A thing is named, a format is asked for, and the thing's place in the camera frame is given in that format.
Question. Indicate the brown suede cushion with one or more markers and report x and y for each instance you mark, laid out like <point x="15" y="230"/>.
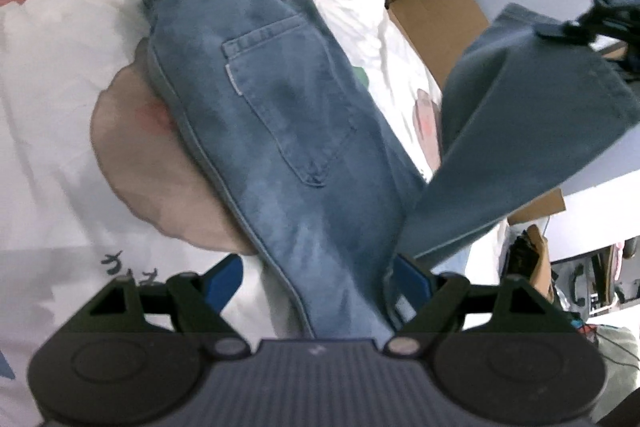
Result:
<point x="541" y="278"/>

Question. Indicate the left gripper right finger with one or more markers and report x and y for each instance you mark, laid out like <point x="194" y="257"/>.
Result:
<point x="437" y="300"/>

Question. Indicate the brown cardboard sheet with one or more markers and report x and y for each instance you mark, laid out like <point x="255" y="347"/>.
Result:
<point x="438" y="31"/>

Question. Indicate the cream bear print bedsheet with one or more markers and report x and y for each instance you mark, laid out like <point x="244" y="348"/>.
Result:
<point x="95" y="183"/>

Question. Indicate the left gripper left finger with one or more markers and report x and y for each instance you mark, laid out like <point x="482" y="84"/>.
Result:
<point x="199" y="300"/>

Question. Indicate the light blue denim pants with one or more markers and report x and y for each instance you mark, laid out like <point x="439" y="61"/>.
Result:
<point x="269" y="106"/>

